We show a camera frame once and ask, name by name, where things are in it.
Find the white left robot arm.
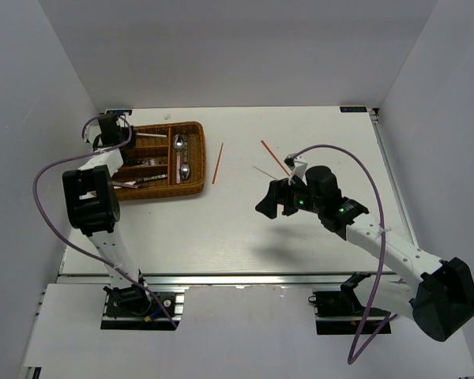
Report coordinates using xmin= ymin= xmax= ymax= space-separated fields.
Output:
xmin=62 ymin=112 xmax=151 ymax=315

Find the aluminium table edge rail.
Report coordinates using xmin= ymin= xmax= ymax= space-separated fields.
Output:
xmin=57 ymin=271 xmax=396 ymax=288

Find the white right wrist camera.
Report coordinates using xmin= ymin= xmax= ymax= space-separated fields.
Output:
xmin=284 ymin=154 xmax=308 ymax=186

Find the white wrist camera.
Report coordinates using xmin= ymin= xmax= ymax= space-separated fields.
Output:
xmin=83 ymin=126 xmax=100 ymax=144
xmin=284 ymin=154 xmax=308 ymax=186

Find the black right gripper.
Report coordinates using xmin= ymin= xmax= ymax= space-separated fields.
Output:
xmin=255 ymin=173 xmax=323 ymax=220

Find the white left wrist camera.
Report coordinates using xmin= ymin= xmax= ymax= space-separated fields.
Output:
xmin=83 ymin=126 xmax=100 ymax=144

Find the thin white chopstick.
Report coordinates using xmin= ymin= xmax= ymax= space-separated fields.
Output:
xmin=136 ymin=133 xmax=167 ymax=138

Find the pink handled spoon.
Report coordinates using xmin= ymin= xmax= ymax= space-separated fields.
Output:
xmin=171 ymin=133 xmax=191 ymax=185

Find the thin metal chopstick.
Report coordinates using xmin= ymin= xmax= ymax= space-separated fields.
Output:
xmin=252 ymin=166 xmax=277 ymax=180

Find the woven wicker cutlery tray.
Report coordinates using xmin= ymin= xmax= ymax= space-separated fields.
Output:
xmin=112 ymin=122 xmax=206 ymax=201

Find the blue label left corner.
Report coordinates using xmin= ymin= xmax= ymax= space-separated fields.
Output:
xmin=105 ymin=109 xmax=133 ymax=116

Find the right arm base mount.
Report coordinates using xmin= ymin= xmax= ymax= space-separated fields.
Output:
xmin=308 ymin=272 xmax=371 ymax=336

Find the orange chopstick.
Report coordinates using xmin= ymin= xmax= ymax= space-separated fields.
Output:
xmin=260 ymin=140 xmax=290 ymax=175
xmin=211 ymin=142 xmax=224 ymax=185

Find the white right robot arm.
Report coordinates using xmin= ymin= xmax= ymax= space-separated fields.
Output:
xmin=255 ymin=166 xmax=474 ymax=342

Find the blue label right corner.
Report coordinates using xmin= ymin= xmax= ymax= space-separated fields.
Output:
xmin=339 ymin=106 xmax=367 ymax=113

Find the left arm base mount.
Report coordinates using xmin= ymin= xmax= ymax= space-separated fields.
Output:
xmin=100 ymin=285 xmax=181 ymax=331

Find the black handled spoon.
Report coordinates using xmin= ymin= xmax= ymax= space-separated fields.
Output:
xmin=173 ymin=134 xmax=190 ymax=182

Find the black handled knife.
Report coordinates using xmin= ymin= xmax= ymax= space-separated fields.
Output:
xmin=134 ymin=174 xmax=167 ymax=185

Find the pink handled fork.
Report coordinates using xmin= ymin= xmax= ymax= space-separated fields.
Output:
xmin=111 ymin=182 xmax=138 ymax=190

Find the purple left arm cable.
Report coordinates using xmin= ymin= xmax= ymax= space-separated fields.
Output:
xmin=32 ymin=114 xmax=179 ymax=328

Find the black handled fork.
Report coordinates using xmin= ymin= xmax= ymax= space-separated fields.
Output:
xmin=124 ymin=158 xmax=164 ymax=167

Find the blue label corner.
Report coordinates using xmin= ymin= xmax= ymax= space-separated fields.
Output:
xmin=339 ymin=106 xmax=367 ymax=113
xmin=105 ymin=109 xmax=133 ymax=116

